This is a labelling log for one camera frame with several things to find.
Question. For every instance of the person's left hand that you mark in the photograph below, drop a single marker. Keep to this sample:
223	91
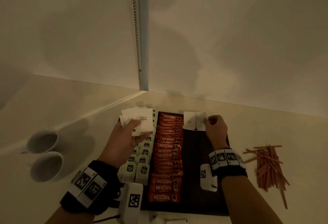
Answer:
117	144

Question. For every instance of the person's right hand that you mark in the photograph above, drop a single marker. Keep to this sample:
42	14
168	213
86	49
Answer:
217	134

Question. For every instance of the person's right thumb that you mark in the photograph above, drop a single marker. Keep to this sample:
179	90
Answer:
207	130

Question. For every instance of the person's left thumb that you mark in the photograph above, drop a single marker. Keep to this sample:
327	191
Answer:
130	123

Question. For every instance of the bundle of white sugar packets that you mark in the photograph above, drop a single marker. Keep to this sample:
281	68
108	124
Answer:
139	120

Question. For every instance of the white sugar packet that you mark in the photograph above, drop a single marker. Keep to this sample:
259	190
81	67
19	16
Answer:
200	121
189	121

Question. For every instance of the person's left forearm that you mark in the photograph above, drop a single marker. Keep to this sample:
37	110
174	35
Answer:
74	216

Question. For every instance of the person's right forearm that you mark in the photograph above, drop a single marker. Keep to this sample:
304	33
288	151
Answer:
246	200

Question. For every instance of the black right wristband with markers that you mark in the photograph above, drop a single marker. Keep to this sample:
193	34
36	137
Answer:
228	163

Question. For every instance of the black wristband with markers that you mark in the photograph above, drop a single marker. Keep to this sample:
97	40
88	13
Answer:
228	163
88	185

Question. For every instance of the rows of white tea bags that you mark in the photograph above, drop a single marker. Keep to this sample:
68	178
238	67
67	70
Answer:
141	162

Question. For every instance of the black tray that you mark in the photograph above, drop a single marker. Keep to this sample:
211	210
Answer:
194	170

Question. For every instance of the row of red coffee sachets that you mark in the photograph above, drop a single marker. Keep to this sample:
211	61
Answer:
167	154

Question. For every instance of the pile of orange stir sticks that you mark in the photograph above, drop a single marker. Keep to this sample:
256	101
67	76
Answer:
269	167

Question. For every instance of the black left wristband with markers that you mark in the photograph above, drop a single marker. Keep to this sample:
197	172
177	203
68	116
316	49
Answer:
88	185

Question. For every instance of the white cup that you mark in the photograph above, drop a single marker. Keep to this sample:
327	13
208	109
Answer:
42	142
47	166

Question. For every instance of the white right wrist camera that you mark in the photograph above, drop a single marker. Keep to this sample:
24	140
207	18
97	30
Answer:
206	177

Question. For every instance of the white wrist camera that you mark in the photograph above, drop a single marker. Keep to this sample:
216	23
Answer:
132	200
206	177

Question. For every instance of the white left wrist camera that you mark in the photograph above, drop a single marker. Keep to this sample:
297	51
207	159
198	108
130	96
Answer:
132	200

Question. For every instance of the metal wall corner strip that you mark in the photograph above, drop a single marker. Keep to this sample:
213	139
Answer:
139	32

